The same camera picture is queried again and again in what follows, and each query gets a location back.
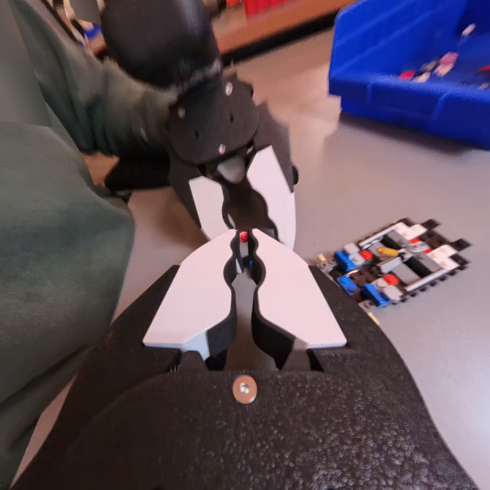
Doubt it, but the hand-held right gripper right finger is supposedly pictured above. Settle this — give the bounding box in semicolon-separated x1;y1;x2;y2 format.
251;228;349;351

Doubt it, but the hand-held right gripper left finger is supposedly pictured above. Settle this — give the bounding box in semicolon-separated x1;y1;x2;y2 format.
143;230;238;357

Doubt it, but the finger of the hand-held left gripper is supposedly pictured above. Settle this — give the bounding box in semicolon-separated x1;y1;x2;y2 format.
247;146;298;249
189;175;236;242

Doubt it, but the black blue lego subassembly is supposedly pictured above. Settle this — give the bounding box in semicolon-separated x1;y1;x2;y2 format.
234;230;255;276

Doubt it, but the lego car model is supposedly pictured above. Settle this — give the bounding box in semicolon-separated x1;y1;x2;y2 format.
316;218;472;309

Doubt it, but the blue plastic bin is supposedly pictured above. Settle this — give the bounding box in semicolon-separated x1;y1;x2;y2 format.
328;0;490;150

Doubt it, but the lego pieces pile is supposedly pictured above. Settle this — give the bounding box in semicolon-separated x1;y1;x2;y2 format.
397;23;490;83

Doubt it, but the red bin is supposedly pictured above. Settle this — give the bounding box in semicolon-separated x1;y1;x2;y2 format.
244;0;299;16

